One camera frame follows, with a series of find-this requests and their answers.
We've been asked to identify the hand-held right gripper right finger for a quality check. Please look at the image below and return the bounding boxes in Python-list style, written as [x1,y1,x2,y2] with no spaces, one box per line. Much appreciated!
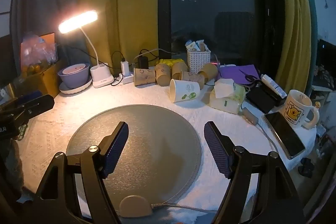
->
[204,121,306,224]

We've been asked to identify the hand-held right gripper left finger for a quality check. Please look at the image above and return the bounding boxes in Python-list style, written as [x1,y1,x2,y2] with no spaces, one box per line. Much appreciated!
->
[33,121,130,224]

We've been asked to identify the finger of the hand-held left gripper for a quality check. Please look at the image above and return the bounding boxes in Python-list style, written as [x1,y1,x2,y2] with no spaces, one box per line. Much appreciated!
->
[8,91,44,106]
[0,94,55,123]

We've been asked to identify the white paper cup green print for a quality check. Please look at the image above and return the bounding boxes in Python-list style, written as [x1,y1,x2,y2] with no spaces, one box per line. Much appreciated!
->
[169,79,201,103]

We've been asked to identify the brown paper cup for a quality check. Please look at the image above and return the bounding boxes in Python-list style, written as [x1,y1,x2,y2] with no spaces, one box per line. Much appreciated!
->
[181,71,205,90]
[134,68,157,86]
[154,64,171,87]
[198,63,219,82]
[172,62,188,80]

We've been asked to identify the brown cardboard box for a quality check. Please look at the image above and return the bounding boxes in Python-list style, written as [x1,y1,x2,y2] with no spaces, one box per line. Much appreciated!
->
[14,59,69,99]

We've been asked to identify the round grey mat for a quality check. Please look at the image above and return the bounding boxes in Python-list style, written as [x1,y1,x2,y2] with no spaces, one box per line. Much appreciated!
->
[66,105,202,218]

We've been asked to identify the white plate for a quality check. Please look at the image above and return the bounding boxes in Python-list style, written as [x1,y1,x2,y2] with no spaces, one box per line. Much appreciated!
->
[59,75,93,95]

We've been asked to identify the purple bowl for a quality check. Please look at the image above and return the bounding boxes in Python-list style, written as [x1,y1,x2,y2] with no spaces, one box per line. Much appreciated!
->
[57,63,91,89]

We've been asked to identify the orange box with plastic bag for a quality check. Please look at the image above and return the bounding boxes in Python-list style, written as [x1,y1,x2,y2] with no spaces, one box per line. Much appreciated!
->
[20,32,58,75]

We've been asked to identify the tissue pack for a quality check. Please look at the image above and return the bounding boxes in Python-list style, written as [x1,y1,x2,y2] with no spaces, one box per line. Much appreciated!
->
[209,79,246,115]

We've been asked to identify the white desk lamp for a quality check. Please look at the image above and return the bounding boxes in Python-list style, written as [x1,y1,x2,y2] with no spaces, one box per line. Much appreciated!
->
[58,10,115,88]

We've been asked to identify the black box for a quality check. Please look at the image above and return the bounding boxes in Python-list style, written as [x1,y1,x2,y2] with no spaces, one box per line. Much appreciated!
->
[245,83,287,114]

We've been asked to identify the black smartphone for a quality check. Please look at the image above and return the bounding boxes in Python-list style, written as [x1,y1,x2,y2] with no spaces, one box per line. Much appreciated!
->
[263,112,307,160]

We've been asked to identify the white power strip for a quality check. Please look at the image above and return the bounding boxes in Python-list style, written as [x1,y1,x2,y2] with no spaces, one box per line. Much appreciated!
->
[115,73,136,85]

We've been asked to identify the black scissors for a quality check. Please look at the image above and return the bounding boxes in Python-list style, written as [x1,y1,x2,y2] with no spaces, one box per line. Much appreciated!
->
[237,68,262,83]

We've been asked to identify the white charger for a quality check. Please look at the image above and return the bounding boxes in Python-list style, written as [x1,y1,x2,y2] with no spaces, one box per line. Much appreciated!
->
[120,61,130,78]

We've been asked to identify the white tube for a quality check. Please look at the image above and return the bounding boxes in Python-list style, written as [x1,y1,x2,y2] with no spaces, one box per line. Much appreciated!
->
[261,74,288,99]

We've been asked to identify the white mug yellow bear print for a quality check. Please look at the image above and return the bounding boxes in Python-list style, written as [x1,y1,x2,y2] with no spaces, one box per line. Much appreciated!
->
[278,89,320,130]

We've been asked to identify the white plastic basket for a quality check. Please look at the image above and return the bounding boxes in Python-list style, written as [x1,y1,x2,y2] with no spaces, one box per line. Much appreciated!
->
[186,49,211,75]

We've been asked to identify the small black earbuds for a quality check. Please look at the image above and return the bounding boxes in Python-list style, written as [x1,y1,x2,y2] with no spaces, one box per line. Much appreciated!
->
[299,158,315,178]

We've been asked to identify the grey curtain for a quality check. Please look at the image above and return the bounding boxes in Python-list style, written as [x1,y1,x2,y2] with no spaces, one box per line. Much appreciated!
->
[10,0,79,65]

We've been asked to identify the yellow cloth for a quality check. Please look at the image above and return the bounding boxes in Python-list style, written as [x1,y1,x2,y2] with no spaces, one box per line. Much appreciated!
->
[159,58,186,68]

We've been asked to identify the packets in basket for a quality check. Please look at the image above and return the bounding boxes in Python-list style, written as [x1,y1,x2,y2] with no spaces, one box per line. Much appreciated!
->
[185,40,210,52]

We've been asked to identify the yellow curtain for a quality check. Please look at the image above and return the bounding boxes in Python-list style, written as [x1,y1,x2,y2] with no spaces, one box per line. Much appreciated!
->
[76,0,161,76]
[274,0,312,88]

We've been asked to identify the black monitor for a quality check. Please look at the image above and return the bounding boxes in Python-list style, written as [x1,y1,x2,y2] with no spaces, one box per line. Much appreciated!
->
[316,39,336,75]

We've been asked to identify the grey adapter with cable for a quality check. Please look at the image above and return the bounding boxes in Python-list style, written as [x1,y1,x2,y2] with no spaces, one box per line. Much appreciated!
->
[242,107,277,152]

